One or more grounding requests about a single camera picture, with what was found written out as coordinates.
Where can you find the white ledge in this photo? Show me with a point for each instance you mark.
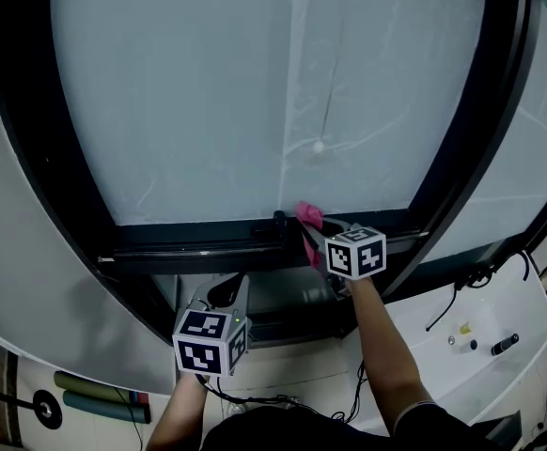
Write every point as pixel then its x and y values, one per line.
pixel 499 383

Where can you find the pink cloth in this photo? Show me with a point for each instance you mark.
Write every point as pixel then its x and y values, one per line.
pixel 308 213

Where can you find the small silver round part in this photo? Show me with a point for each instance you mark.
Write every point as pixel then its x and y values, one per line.
pixel 451 340

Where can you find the small black cap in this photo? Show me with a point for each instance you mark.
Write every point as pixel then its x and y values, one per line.
pixel 473 345

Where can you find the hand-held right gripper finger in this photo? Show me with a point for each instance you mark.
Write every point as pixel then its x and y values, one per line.
pixel 341 227
pixel 317 247

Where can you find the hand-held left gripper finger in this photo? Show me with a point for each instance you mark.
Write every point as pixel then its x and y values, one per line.
pixel 202 294
pixel 243 299

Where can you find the large frosted window pane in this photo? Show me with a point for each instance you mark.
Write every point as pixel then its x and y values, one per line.
pixel 184 101

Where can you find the black box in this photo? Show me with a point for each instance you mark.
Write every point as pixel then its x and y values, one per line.
pixel 506 432

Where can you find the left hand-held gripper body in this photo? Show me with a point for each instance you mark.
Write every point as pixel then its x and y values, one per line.
pixel 200 341

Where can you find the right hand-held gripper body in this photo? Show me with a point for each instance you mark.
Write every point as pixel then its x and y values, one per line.
pixel 355 254

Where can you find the black round stand base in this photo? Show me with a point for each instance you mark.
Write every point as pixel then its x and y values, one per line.
pixel 47 409

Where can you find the small yellow object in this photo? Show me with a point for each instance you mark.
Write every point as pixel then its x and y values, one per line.
pixel 464 328

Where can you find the teal rolled mat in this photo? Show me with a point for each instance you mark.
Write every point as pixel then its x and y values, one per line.
pixel 109 409

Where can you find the narrow frosted window pane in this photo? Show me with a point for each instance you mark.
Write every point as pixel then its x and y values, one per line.
pixel 527 181

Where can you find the grey glass panel below window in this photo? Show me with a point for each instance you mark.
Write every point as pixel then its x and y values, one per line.
pixel 283 299

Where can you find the person's left forearm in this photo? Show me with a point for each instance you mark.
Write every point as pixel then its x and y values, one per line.
pixel 179 411

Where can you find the dark green rolled mat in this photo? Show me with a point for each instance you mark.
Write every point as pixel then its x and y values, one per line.
pixel 90 385

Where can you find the person's dark shirt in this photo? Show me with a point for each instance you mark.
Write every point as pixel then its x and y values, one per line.
pixel 301 432

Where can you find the black window frame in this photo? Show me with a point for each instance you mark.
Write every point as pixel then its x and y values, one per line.
pixel 461 148

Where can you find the person's right forearm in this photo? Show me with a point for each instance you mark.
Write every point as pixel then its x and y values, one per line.
pixel 386 355

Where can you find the black marker pen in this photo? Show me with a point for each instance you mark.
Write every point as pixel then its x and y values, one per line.
pixel 504 345

